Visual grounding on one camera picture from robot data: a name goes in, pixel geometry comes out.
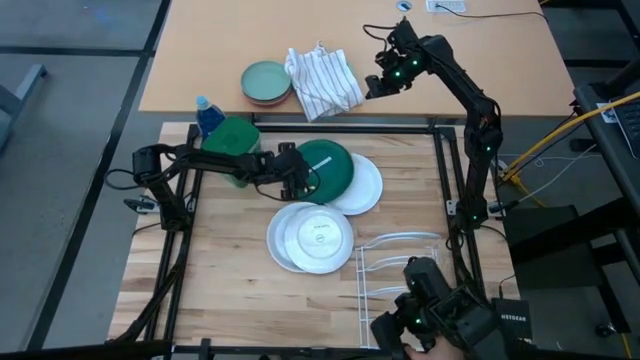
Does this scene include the grey metal bench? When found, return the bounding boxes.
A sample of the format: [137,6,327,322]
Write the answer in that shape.
[0,63,49,151]

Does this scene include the black equipment stand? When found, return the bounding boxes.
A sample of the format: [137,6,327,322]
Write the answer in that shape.
[502,199,640,301]

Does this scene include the black aluminium table frame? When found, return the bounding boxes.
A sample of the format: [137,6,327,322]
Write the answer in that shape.
[107,122,531,360]

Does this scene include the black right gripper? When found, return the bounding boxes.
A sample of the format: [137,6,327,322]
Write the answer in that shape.
[366,47,427,100]

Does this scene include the white plate with logo underside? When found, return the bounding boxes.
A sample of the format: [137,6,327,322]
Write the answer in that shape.
[283,204,355,275]

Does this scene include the grey side desk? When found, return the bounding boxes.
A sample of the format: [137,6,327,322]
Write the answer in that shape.
[572,82,640,216]

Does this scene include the black Netgear network switch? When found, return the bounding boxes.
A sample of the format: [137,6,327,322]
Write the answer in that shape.
[492,297,534,341]

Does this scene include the white wire dish rack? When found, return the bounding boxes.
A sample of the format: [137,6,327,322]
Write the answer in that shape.
[353,230,444,350]

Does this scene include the light green small plate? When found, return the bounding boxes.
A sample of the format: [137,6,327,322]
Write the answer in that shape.
[240,60,293,103]

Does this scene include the tan wooden desk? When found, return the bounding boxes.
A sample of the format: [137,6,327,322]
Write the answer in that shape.
[138,0,576,119]

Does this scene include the pink small plate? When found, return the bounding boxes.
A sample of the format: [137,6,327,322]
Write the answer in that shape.
[242,89,293,108]

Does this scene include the yellow cable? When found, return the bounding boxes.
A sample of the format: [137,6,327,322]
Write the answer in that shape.
[499,92,640,182]

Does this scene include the white striped dish towel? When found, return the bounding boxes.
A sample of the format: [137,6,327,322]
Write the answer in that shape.
[283,42,365,123]

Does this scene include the dark green plate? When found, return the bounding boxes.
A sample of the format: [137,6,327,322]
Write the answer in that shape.
[297,138,355,205]

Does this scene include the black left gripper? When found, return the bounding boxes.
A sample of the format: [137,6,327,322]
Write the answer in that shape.
[247,142,317,202]

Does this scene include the blue dish soap bottle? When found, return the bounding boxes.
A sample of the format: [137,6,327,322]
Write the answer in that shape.
[195,95,226,140]

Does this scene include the white power outlet plate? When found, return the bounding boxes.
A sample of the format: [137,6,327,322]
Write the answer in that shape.
[425,0,467,14]

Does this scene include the black keyboard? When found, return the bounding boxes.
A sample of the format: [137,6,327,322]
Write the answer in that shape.
[612,99,640,161]

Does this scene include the metal mounting bracket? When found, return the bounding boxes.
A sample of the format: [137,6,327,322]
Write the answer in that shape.
[123,197,162,215]

